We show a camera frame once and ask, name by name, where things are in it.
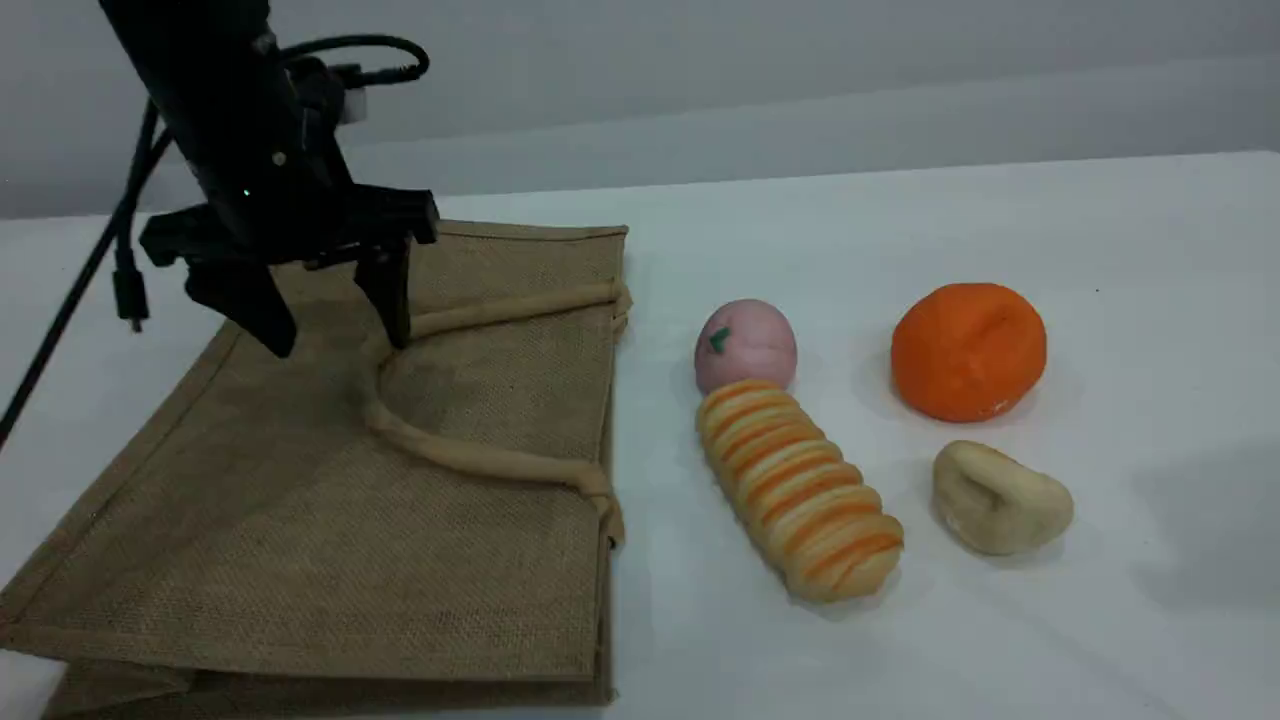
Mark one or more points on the orange fruit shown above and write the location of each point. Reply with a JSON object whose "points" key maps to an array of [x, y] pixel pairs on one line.
{"points": [[965, 350]]}

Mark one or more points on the pink peach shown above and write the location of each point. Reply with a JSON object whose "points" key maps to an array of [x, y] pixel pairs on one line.
{"points": [[750, 345]]}

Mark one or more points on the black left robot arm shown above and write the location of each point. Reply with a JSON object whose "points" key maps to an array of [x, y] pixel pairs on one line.
{"points": [[200, 70]]}

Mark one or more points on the beige bread roll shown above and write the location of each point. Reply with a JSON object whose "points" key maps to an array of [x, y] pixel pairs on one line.
{"points": [[1000, 500]]}

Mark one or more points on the brown jute bag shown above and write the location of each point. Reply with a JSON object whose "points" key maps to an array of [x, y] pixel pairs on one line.
{"points": [[400, 560]]}

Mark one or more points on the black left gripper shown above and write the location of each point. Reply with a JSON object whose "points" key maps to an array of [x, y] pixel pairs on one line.
{"points": [[290, 225]]}

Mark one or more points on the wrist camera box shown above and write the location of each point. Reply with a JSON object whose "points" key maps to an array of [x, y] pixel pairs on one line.
{"points": [[345, 100]]}

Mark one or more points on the long striped bread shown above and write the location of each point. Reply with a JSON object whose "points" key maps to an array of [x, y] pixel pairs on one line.
{"points": [[795, 490]]}

